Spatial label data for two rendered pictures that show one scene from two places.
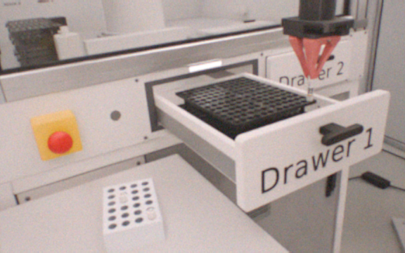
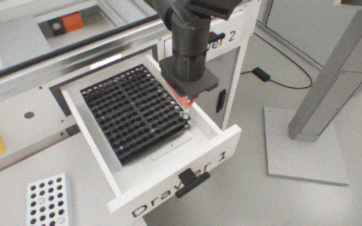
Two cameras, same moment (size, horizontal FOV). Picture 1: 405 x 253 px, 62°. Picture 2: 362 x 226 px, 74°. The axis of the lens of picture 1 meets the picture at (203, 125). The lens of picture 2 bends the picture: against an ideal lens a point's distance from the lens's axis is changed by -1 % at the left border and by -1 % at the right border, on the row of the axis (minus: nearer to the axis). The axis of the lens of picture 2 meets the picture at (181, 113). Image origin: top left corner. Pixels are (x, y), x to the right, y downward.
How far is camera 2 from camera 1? 36 cm
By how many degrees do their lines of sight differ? 29
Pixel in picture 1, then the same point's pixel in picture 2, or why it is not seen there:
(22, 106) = not seen: outside the picture
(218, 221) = not seen: hidden behind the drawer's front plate
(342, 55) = (235, 26)
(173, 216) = (82, 202)
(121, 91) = (28, 98)
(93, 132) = (13, 130)
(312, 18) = (182, 79)
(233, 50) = (131, 43)
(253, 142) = (120, 208)
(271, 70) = (168, 53)
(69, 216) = (7, 202)
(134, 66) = (35, 78)
